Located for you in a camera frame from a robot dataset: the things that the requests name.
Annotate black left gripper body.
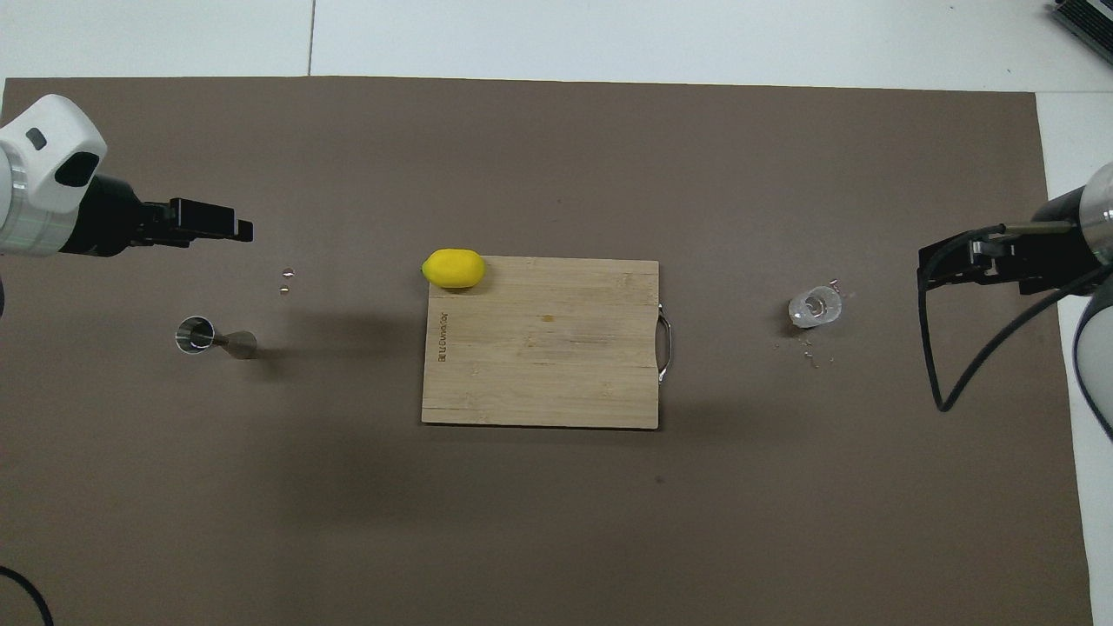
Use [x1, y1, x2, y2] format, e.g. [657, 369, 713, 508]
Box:
[59, 174, 175, 258]

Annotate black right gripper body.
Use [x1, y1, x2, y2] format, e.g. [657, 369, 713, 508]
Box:
[1000, 187, 1098, 296]

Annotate steel double jigger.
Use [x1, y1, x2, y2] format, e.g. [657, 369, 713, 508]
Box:
[176, 316, 259, 360]

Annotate spilled water droplets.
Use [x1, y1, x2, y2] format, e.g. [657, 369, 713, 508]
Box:
[772, 278, 850, 370]

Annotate yellow lemon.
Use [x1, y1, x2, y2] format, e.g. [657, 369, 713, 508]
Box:
[422, 249, 486, 290]

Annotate black ribbed device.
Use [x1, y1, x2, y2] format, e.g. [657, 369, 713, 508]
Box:
[1048, 0, 1113, 62]

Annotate bamboo cutting board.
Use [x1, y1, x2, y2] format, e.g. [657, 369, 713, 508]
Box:
[421, 256, 672, 430]

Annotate brown table mat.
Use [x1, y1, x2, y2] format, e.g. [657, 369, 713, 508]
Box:
[0, 77, 1095, 626]

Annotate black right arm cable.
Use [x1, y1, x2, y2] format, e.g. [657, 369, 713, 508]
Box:
[917, 223, 1113, 414]

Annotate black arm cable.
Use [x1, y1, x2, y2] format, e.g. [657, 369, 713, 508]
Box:
[917, 223, 1113, 414]
[0, 565, 55, 626]

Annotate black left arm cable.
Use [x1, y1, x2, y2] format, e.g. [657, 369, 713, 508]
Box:
[0, 565, 55, 626]

